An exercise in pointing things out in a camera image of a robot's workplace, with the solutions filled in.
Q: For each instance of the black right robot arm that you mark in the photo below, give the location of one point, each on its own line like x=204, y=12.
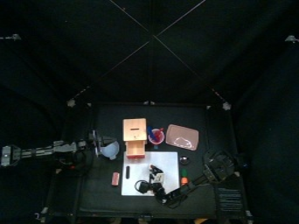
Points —
x=218, y=170

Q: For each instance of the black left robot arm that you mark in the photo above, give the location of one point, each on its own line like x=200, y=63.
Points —
x=39, y=151

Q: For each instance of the white cutting board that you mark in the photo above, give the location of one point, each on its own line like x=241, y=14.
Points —
x=172, y=163

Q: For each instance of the black toy knife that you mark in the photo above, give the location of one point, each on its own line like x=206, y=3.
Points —
x=128, y=172

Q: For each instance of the pink rectangular plate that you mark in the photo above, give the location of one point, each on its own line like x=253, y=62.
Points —
x=176, y=134

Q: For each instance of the blue-grey bowl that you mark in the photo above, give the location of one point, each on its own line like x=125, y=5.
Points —
x=112, y=151

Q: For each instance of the orange toy carrot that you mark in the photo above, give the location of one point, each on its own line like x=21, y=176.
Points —
x=185, y=181

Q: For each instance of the light wooden box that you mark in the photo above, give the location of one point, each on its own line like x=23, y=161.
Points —
x=136, y=128

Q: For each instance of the small metal pot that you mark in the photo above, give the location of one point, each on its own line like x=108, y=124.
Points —
x=185, y=160

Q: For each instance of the pink red block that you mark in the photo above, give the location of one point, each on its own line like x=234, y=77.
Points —
x=116, y=178

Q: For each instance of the red ribbed cup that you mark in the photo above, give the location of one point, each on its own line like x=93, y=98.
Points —
x=157, y=140

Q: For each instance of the blue toy utensil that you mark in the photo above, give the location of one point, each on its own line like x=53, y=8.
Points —
x=150, y=129

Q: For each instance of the red toy utensil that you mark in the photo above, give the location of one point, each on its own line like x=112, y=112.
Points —
x=160, y=134

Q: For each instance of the black printed label sheet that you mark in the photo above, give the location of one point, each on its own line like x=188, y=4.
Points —
x=230, y=201

